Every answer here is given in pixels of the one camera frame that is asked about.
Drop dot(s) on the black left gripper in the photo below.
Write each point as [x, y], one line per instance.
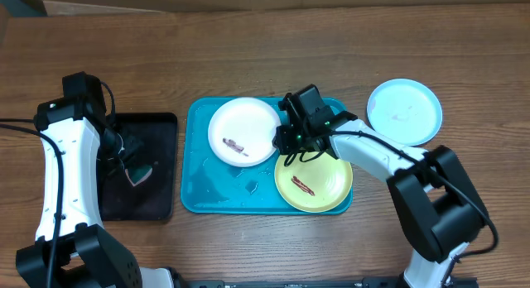
[119, 164]

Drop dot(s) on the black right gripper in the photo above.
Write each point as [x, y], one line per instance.
[286, 134]

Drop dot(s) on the green and pink sponge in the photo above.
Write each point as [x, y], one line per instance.
[138, 174]

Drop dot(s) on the yellow green plate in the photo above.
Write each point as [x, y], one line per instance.
[315, 186]

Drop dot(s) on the white plate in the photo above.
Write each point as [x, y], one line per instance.
[240, 132]

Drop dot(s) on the light blue plate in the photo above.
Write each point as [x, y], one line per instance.
[405, 111]

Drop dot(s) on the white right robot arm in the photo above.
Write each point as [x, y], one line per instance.
[439, 209]

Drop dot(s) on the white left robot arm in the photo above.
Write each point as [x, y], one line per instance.
[72, 248]

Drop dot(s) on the black water tray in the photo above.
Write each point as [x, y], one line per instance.
[152, 200]

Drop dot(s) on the blue plastic tray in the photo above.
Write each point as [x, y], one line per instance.
[210, 186]

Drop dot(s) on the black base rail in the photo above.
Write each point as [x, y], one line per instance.
[367, 282]

